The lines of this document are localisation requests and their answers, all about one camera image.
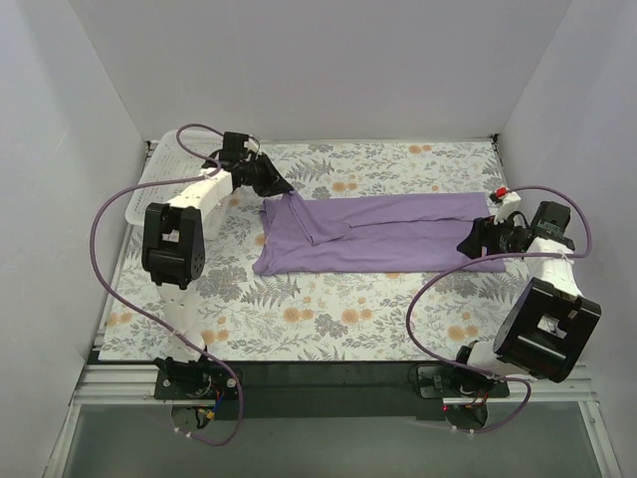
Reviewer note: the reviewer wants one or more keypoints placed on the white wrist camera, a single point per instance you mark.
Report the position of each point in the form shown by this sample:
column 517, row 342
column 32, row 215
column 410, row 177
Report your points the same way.
column 252, row 145
column 508, row 202

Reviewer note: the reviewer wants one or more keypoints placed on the purple t shirt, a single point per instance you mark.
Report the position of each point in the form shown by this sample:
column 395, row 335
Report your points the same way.
column 408, row 233

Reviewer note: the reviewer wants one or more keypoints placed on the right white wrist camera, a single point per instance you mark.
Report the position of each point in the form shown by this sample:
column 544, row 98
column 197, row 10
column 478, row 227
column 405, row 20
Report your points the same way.
column 508, row 202

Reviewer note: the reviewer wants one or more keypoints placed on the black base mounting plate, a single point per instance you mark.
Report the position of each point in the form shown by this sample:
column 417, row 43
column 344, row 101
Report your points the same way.
column 323, row 389

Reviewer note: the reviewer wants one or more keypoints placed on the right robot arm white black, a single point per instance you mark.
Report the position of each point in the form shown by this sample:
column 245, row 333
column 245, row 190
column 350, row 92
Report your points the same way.
column 549, row 325

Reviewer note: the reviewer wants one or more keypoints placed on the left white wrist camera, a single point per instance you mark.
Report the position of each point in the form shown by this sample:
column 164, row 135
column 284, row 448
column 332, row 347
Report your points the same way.
column 252, row 145

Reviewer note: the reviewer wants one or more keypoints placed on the aluminium frame rail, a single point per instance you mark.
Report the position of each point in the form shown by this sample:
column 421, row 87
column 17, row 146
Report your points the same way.
column 119, row 384

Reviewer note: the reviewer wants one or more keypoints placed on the floral patterned table mat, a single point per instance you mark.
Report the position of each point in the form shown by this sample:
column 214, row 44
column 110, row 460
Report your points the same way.
column 387, row 316

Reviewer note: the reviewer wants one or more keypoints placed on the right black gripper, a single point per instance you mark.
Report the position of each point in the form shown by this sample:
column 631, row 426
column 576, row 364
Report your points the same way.
column 487, row 235

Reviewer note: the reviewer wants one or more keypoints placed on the white plastic basket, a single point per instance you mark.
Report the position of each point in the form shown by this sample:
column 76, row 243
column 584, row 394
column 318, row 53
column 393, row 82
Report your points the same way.
column 171, row 160

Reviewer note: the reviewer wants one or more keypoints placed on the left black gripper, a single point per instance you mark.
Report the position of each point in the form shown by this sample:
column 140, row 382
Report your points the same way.
column 260, row 172

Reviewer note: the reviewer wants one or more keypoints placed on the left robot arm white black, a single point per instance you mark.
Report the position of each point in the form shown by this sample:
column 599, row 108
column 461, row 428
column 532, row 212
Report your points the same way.
column 173, row 254

